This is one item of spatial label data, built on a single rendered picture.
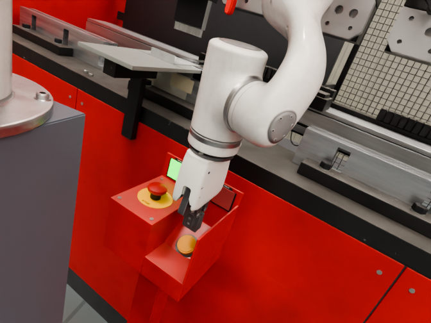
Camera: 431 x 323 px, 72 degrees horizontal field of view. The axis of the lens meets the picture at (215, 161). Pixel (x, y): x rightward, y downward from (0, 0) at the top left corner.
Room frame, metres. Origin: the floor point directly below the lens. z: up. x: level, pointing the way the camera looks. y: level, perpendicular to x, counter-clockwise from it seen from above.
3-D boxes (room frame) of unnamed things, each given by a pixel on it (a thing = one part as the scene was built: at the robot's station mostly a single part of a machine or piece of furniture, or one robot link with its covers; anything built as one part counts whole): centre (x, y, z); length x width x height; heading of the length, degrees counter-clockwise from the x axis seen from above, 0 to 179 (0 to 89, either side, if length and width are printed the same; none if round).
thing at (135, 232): (0.50, 0.05, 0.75); 0.20 x 0.16 x 0.18; 67
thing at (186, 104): (0.84, 0.18, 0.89); 0.30 x 0.05 x 0.03; 66
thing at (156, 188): (0.51, 0.09, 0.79); 0.04 x 0.04 x 0.04
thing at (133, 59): (0.77, 0.25, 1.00); 0.26 x 0.18 x 0.01; 156
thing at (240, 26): (1.47, 0.19, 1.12); 1.13 x 0.02 x 0.44; 66
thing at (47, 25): (1.14, 0.69, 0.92); 0.50 x 0.06 x 0.10; 66
